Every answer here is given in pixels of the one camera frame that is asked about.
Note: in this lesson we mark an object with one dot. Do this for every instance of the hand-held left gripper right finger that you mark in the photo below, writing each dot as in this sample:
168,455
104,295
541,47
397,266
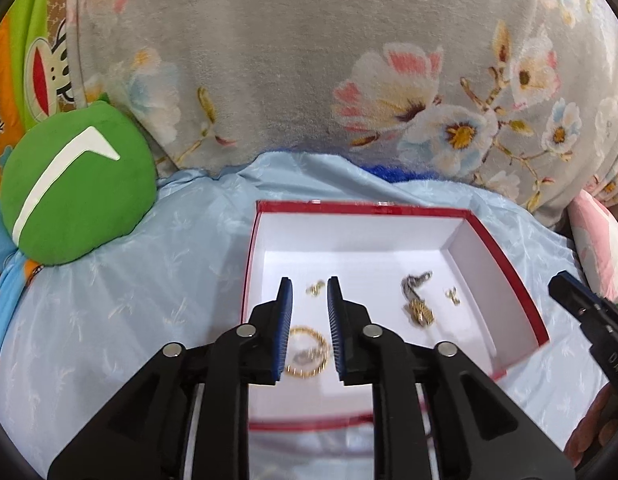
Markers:
335,330

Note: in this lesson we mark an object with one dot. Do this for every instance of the colourful cartoon printed blanket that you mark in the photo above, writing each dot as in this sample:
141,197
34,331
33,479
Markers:
19,85

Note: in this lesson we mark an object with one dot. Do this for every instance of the silver watch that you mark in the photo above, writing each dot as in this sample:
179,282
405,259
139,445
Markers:
414,280

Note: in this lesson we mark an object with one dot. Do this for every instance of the pink pillow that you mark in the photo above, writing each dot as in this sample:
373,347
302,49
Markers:
601,245

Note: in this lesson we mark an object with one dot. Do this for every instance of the green round pillow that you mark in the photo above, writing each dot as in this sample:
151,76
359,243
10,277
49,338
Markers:
89,200

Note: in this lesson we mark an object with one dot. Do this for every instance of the gold earring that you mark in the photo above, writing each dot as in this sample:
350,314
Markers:
454,296
315,288

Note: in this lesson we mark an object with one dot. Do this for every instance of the light blue bedsheet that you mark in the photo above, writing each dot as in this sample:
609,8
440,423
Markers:
139,310

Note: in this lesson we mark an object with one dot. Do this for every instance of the gold watch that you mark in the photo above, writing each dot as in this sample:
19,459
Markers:
421,312

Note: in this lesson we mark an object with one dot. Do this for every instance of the grey floral blanket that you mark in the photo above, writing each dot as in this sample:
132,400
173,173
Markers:
289,60

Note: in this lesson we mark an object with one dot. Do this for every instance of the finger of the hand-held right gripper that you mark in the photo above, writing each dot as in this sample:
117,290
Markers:
574,295

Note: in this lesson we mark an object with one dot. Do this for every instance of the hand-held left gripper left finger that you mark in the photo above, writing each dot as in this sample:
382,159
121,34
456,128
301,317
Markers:
284,330

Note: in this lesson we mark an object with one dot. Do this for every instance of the brown patterned cloth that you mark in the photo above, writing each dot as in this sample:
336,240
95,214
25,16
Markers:
604,425

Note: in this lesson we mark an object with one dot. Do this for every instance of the blue fuzzy cloth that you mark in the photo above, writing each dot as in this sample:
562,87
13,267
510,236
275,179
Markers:
389,172

